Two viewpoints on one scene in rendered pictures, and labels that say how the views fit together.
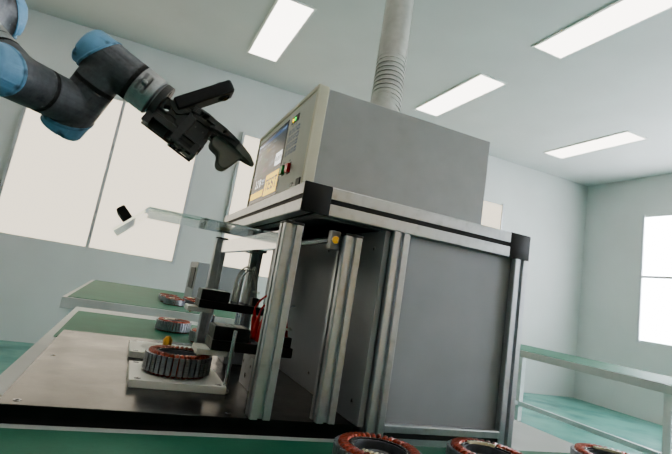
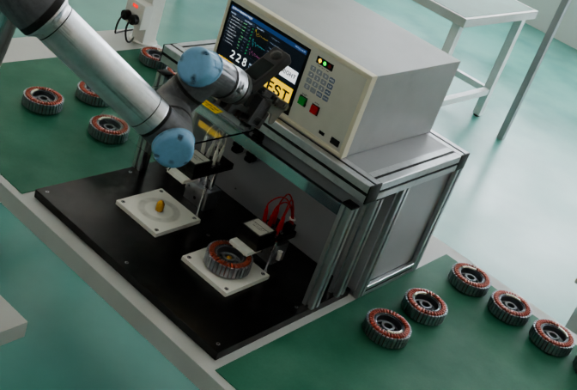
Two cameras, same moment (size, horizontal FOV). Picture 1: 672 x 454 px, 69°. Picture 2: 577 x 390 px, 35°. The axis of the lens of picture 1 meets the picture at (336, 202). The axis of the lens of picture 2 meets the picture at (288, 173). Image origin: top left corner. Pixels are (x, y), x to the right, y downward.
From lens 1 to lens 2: 168 cm
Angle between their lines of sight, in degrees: 52
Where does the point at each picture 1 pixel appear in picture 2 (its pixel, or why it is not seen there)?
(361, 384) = (360, 270)
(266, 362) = (324, 283)
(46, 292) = not seen: outside the picture
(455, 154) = (436, 82)
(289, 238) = (350, 218)
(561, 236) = not seen: outside the picture
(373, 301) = (378, 228)
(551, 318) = not seen: outside the picture
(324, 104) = (371, 91)
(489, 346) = (424, 222)
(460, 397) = (401, 253)
